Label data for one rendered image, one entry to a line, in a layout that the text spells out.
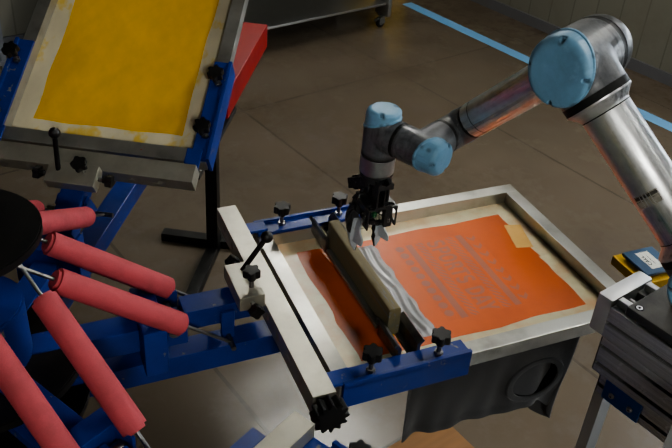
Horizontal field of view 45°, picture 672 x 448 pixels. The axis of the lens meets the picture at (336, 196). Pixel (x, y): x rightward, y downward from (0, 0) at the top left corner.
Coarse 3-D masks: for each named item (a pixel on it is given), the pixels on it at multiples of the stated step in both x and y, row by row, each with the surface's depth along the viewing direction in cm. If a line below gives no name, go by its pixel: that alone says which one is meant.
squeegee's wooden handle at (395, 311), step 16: (336, 224) 200; (336, 240) 198; (336, 256) 200; (352, 256) 190; (352, 272) 191; (368, 272) 185; (368, 288) 183; (384, 288) 180; (368, 304) 185; (384, 304) 176; (384, 320) 178
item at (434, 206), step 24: (480, 192) 231; (504, 192) 232; (408, 216) 222; (528, 216) 223; (288, 240) 210; (552, 240) 215; (576, 264) 207; (288, 288) 189; (600, 288) 199; (312, 312) 182; (312, 336) 176; (504, 336) 180; (528, 336) 180; (552, 336) 183; (576, 336) 187; (336, 360) 170; (480, 360) 177
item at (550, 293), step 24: (504, 264) 208; (528, 264) 209; (408, 288) 198; (528, 288) 201; (552, 288) 201; (336, 312) 188; (360, 312) 189; (432, 312) 191; (504, 312) 192; (528, 312) 193; (360, 336) 182; (456, 336) 184
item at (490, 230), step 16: (464, 224) 223; (480, 224) 223; (496, 224) 224; (368, 240) 213; (384, 240) 214; (400, 240) 214; (416, 240) 215; (480, 240) 217; (496, 240) 217; (304, 256) 206; (320, 256) 206; (384, 256) 208; (496, 256) 211; (512, 256) 212; (528, 256) 212; (320, 272) 201; (336, 272) 201; (400, 272) 203; (320, 288) 195; (336, 288) 196
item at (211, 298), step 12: (228, 288) 180; (180, 300) 175; (192, 300) 176; (204, 300) 176; (216, 300) 176; (228, 300) 176; (192, 312) 173; (204, 312) 174; (216, 312) 175; (240, 312) 178; (192, 324) 174; (204, 324) 176
